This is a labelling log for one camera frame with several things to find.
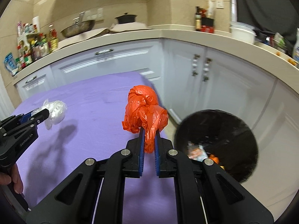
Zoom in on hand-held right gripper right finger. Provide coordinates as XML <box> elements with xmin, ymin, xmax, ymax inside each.
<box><xmin>154</xmin><ymin>129</ymin><xmax>274</xmax><ymax>224</ymax></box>

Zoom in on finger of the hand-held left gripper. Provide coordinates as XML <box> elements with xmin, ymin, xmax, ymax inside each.
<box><xmin>0</xmin><ymin>111</ymin><xmax>35</xmax><ymax>131</ymax></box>
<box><xmin>5</xmin><ymin>109</ymin><xmax>50</xmax><ymax>143</ymax></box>

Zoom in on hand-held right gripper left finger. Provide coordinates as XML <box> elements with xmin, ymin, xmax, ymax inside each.
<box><xmin>26</xmin><ymin>126</ymin><xmax>146</xmax><ymax>224</ymax></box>

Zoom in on clear plastic bag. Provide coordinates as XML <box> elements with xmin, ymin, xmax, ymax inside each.
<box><xmin>31</xmin><ymin>100</ymin><xmax>68</xmax><ymax>130</ymax></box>

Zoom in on knotted orange plastic bag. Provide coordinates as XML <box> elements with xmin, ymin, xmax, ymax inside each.
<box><xmin>122</xmin><ymin>85</ymin><xmax>169</xmax><ymax>154</ymax></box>

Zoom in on trash bin with black liner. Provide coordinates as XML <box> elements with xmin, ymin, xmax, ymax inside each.
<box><xmin>174</xmin><ymin>109</ymin><xmax>259</xmax><ymax>184</ymax></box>

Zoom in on person's left hand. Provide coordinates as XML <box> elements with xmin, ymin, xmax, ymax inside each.
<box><xmin>0</xmin><ymin>163</ymin><xmax>24</xmax><ymax>194</ymax></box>

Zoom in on clear wrapper with orange print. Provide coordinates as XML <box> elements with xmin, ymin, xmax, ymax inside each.
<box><xmin>186</xmin><ymin>141</ymin><xmax>208</xmax><ymax>161</ymax></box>

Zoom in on purple tablecloth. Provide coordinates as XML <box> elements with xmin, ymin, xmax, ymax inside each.
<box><xmin>10</xmin><ymin>72</ymin><xmax>178</xmax><ymax>224</ymax></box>

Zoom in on blue white snack packet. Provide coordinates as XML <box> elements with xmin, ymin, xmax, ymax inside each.
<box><xmin>3</xmin><ymin>52</ymin><xmax>19</xmax><ymax>76</ymax></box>

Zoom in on crumpled orange plastic bag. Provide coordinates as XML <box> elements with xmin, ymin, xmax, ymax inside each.
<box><xmin>209</xmin><ymin>154</ymin><xmax>225</xmax><ymax>169</ymax></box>

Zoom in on cluster of condiment bottles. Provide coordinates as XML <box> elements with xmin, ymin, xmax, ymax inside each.
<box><xmin>16</xmin><ymin>21</ymin><xmax>50</xmax><ymax>71</ymax></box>

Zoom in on white condiment rack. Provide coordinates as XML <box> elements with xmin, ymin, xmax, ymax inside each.
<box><xmin>17</xmin><ymin>34</ymin><xmax>41</xmax><ymax>61</ymax></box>

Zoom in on yellow cooking oil bottle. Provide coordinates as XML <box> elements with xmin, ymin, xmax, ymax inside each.
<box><xmin>53</xmin><ymin>29</ymin><xmax>59</xmax><ymax>52</ymax></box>
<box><xmin>47</xmin><ymin>24</ymin><xmax>55</xmax><ymax>53</ymax></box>

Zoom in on steel wok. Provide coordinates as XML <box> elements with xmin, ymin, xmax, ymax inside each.
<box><xmin>61</xmin><ymin>11</ymin><xmax>96</xmax><ymax>38</ymax></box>

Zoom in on beige stove cover sheet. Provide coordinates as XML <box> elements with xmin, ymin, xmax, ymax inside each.
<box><xmin>58</xmin><ymin>22</ymin><xmax>152</xmax><ymax>43</ymax></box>

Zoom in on black lidded pot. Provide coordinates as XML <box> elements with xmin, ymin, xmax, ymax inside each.
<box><xmin>114</xmin><ymin>12</ymin><xmax>138</xmax><ymax>24</ymax></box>

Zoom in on red patterned box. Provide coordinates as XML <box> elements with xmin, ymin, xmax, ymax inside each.
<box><xmin>201</xmin><ymin>17</ymin><xmax>215</xmax><ymax>33</ymax></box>

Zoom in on dark oil bottle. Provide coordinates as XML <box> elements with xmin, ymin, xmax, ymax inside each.
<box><xmin>195</xmin><ymin>6</ymin><xmax>202</xmax><ymax>31</ymax></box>

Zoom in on white lidded container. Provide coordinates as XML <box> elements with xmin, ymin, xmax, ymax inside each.
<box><xmin>229</xmin><ymin>21</ymin><xmax>257</xmax><ymax>44</ymax></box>

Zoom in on white paper packets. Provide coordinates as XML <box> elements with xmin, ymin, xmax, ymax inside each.
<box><xmin>207</xmin><ymin>0</ymin><xmax>215</xmax><ymax>19</ymax></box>

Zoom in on green white packet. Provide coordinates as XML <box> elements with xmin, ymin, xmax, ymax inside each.
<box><xmin>273</xmin><ymin>32</ymin><xmax>286</xmax><ymax>53</ymax></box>

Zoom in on white spray bottle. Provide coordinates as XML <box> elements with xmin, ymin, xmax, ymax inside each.
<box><xmin>292</xmin><ymin>28</ymin><xmax>299</xmax><ymax>62</ymax></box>

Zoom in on black curtain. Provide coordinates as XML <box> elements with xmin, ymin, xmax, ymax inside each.
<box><xmin>234</xmin><ymin>0</ymin><xmax>299</xmax><ymax>45</ymax></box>

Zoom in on white wall socket pair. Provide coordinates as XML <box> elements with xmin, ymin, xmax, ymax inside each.
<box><xmin>85</xmin><ymin>7</ymin><xmax>104</xmax><ymax>20</ymax></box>

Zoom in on white window frame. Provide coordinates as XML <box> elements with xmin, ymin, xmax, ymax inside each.
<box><xmin>230</xmin><ymin>0</ymin><xmax>239</xmax><ymax>28</ymax></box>

